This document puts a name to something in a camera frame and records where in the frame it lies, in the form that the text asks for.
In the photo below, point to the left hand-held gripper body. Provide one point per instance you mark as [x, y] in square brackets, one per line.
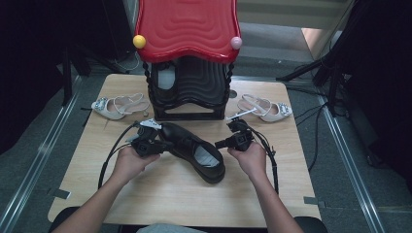
[145, 145]

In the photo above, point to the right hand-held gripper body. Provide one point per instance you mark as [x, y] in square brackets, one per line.
[241, 139]

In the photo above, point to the black leather shoe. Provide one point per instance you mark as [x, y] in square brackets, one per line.
[166, 79]
[194, 152]

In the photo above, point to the white heeled sandal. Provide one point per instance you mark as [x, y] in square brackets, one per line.
[110, 111]
[273, 115]

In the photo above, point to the red and black shoe rack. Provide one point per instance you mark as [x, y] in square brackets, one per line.
[188, 29]

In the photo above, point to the person's left hand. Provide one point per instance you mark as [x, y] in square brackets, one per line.
[132, 166]

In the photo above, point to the person's right hand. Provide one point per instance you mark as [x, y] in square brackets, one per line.
[251, 163]

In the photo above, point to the round grey table grommet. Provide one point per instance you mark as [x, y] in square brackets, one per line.
[233, 94]

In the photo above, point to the person's grey clothing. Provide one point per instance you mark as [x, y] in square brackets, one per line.
[168, 229]

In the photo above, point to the grey tape strip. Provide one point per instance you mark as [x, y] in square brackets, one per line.
[61, 193]
[312, 200]

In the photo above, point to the pink ball knob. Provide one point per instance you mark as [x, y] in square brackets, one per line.
[236, 42]

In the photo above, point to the black metal stand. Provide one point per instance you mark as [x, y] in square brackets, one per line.
[67, 81]
[332, 93]

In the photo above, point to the yellow ball knob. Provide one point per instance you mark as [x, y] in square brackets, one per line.
[139, 42]

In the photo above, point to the black chair armrest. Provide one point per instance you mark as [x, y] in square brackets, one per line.
[61, 220]
[312, 226]

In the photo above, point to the dark curtain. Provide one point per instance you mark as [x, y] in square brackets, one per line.
[29, 48]
[385, 81]

